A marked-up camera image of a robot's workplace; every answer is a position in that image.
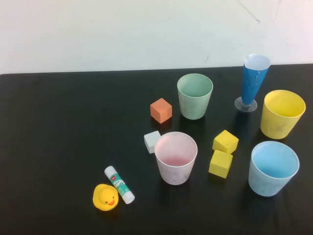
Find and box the yellow plastic cup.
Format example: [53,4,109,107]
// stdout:
[260,90,307,140]

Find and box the yellow foam cube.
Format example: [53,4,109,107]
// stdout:
[208,149,233,179]
[212,129,240,155]

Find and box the yellow rubber duck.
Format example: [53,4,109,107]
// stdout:
[92,184,120,211]

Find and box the clear round plastic stand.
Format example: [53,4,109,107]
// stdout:
[234,96,258,113]

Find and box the blue paper cone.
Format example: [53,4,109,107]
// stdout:
[241,53,271,106]

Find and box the green plastic cup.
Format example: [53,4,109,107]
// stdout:
[177,73,214,120]

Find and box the pink plastic cup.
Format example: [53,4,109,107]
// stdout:
[154,131,198,186]

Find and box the orange foam cube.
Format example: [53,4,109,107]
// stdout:
[150,97,173,124]

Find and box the white green glue stick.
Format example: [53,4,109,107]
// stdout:
[104,165,135,205]

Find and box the light blue plastic cup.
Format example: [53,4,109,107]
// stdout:
[248,141,300,197]

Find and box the grey foam cube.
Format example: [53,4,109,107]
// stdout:
[143,130,162,154]

